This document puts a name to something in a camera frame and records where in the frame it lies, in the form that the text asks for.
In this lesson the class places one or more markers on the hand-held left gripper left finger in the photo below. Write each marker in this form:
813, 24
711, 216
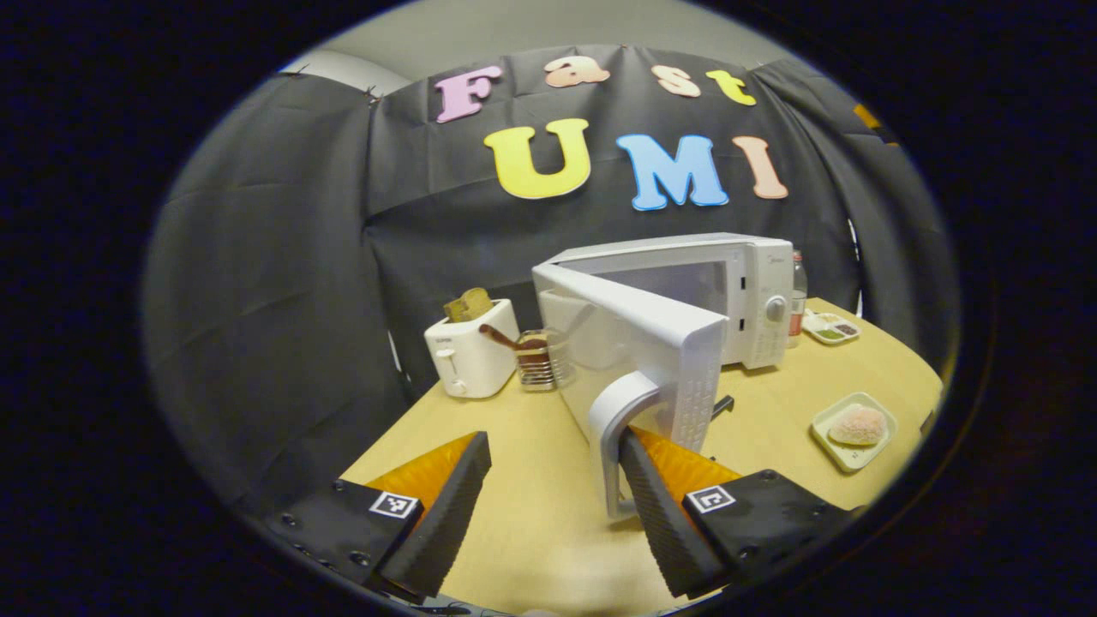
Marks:
446, 523

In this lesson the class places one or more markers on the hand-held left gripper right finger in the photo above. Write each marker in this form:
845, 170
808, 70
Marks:
664, 531

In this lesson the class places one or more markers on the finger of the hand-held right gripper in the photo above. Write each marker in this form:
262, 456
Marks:
870, 118

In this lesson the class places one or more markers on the white microwave oven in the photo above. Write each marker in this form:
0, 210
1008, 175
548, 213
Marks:
660, 343

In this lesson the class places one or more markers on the orange crumbed bread roll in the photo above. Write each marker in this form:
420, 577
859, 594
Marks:
857, 426

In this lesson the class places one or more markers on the white toaster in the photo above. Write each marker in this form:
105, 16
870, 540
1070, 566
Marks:
471, 356

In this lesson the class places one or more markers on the glass jar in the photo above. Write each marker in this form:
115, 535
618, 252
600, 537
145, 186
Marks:
540, 368

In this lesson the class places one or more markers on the clear bottle with red label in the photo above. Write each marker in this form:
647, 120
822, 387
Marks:
797, 296

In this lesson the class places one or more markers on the small white square plate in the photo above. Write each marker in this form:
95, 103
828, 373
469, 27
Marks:
857, 458

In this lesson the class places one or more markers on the white divided spice tray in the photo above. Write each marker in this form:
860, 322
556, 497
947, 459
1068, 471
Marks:
830, 328

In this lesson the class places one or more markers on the brown toast slice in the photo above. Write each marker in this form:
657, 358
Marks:
469, 304

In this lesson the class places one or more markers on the black backdrop cloth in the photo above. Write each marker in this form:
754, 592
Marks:
274, 300

